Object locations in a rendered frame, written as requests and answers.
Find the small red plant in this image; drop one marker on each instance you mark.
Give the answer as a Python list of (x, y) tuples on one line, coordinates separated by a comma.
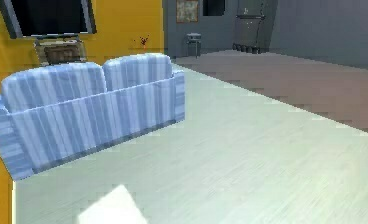
[(144, 41)]

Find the blue striped sofa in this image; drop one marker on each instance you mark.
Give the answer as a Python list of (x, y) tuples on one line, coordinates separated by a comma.
[(92, 113)]

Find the grey fridge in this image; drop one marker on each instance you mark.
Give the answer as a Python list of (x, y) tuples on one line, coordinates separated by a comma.
[(253, 28)]

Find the dark window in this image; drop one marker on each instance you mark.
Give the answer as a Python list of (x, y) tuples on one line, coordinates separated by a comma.
[(213, 7)]

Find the brown television stand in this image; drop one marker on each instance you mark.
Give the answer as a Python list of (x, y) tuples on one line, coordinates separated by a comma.
[(60, 53)]

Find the black television set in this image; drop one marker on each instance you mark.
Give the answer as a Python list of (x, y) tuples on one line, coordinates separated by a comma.
[(48, 15)]

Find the framed wall picture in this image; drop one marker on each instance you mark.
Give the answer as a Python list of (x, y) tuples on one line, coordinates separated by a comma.
[(187, 10)]

